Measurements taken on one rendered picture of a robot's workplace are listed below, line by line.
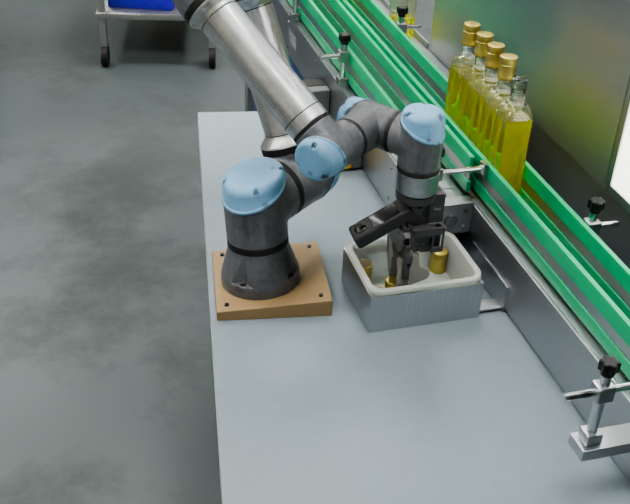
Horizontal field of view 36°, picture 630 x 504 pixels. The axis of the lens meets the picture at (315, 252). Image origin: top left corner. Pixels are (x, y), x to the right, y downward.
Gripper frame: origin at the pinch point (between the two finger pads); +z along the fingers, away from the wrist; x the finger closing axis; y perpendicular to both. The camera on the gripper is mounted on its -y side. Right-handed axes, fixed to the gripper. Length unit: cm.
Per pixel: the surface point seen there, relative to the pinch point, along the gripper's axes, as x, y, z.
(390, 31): 91, 29, -13
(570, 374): -30.1, 20.9, 0.6
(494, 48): 23.9, 25.3, -35.4
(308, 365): -13.1, -19.9, 5.5
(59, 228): 163, -62, 81
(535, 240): -8.1, 22.8, -12.0
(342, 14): 103, 19, -14
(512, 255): -4.9, 20.6, -6.9
